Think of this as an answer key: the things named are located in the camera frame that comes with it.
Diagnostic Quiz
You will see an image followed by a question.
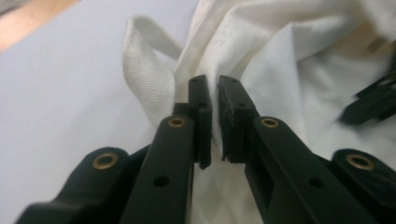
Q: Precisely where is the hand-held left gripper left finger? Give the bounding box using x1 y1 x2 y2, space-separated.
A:
120 74 213 224

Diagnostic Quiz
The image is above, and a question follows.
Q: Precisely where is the white patterned tote bag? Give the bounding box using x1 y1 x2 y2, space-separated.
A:
121 0 396 224

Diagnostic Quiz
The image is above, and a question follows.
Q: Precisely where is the pale table mat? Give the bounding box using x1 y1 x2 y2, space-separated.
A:
0 0 200 224

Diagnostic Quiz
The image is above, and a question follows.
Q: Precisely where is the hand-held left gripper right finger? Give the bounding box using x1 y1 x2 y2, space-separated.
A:
218 75 378 224

